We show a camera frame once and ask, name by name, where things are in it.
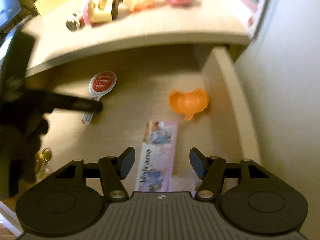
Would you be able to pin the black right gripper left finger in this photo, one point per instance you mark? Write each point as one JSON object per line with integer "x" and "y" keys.
{"x": 111, "y": 171}

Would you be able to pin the orange plastic toy in drawer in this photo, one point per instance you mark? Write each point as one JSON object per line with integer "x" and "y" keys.
{"x": 188, "y": 103}

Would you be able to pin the round pink toy case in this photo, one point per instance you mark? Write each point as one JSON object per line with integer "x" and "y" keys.
{"x": 100, "y": 11}

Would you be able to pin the dark monitor screen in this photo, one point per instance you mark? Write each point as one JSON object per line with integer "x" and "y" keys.
{"x": 9, "y": 9}

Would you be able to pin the red white paddle-shaped package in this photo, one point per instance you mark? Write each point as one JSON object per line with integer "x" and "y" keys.
{"x": 101, "y": 84}

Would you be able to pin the pink illustrated package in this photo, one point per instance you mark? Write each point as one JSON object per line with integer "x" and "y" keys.
{"x": 157, "y": 157}

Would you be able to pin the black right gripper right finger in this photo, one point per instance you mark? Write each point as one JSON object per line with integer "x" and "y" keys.
{"x": 212, "y": 171}

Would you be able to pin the small black white figurine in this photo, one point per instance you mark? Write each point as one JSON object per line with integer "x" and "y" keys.
{"x": 75, "y": 21}

